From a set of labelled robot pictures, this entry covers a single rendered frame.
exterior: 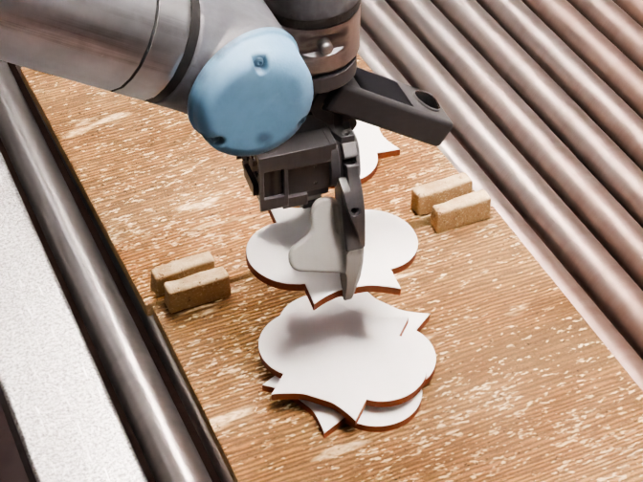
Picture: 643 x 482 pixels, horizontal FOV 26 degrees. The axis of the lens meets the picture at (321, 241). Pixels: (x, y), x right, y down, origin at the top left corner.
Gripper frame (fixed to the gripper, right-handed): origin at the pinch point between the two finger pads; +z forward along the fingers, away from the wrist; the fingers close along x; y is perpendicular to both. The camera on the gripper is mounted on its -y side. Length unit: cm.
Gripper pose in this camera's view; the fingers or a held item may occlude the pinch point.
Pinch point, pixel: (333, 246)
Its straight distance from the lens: 116.4
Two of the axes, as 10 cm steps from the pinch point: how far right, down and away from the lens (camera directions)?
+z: 0.0, 7.4, 6.7
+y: -9.5, 2.1, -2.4
